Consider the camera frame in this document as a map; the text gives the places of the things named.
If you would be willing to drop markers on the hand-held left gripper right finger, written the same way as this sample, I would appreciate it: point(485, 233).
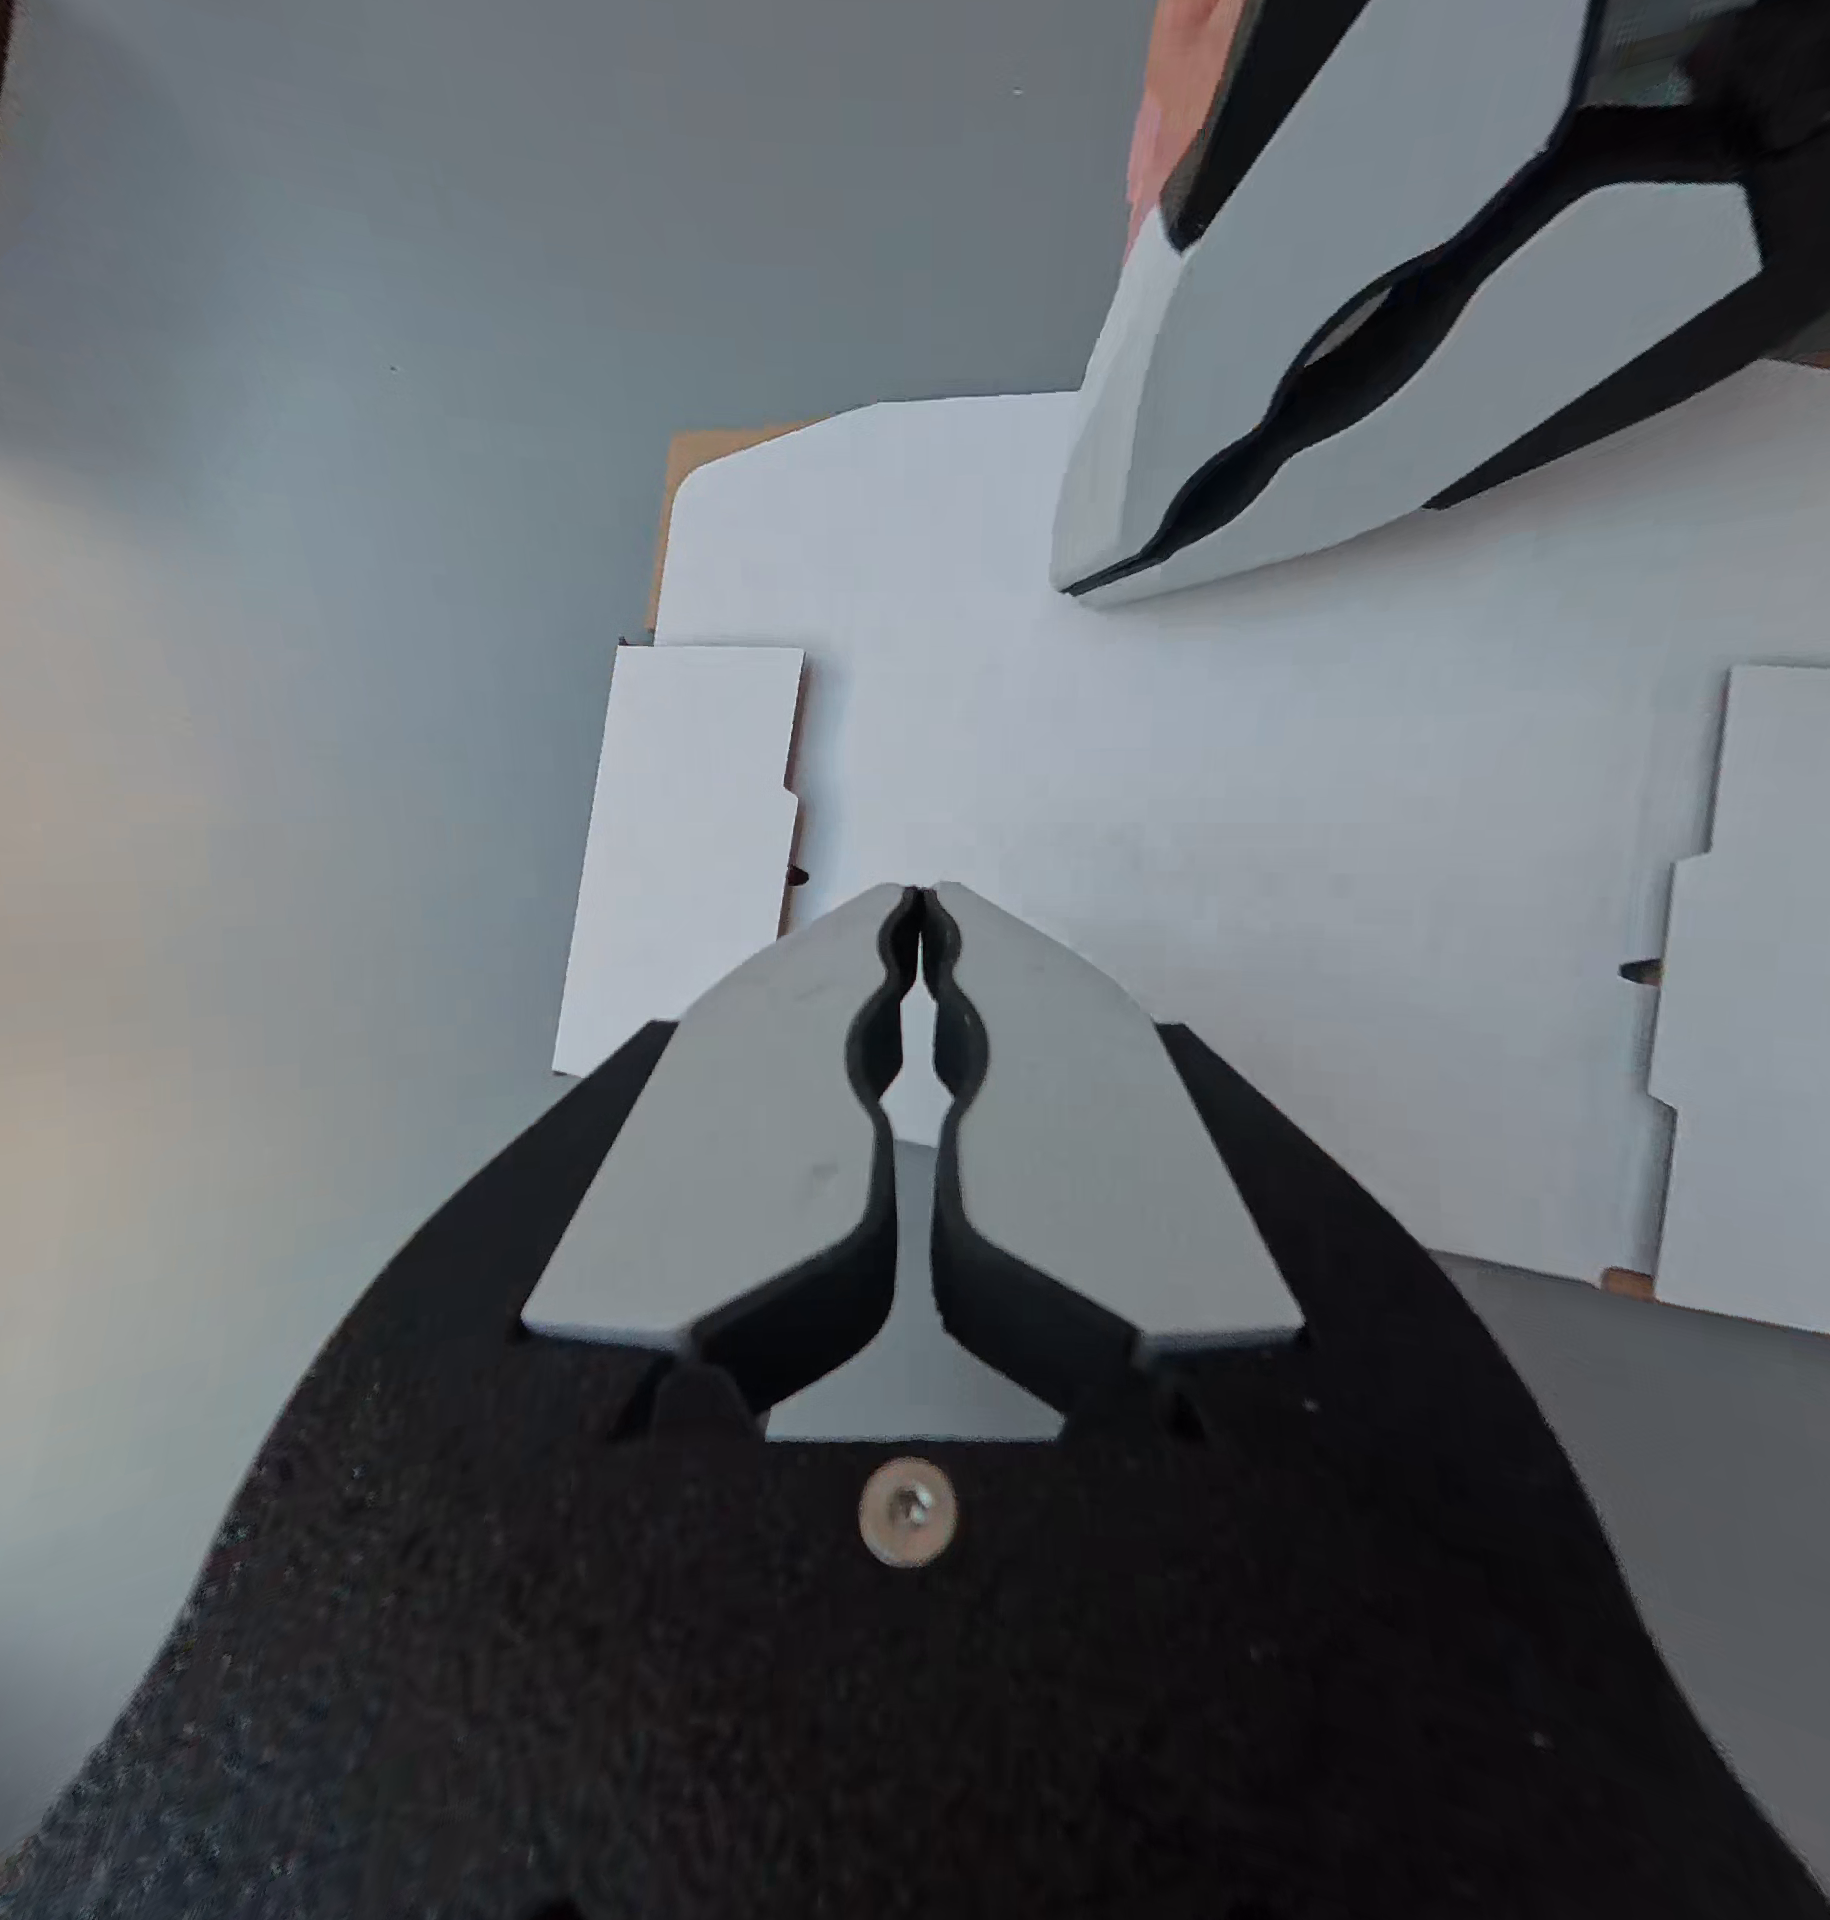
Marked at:
point(1096, 1170)

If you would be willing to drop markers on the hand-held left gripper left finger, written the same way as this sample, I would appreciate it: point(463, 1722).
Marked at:
point(737, 1170)

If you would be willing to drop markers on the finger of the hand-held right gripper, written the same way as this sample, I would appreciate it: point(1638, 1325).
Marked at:
point(1367, 165)
point(1516, 360)

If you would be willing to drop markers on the white cardboard box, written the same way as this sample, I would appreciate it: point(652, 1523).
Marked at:
point(1306, 840)

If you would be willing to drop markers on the person's right hand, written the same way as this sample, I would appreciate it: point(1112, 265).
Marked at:
point(1173, 105)

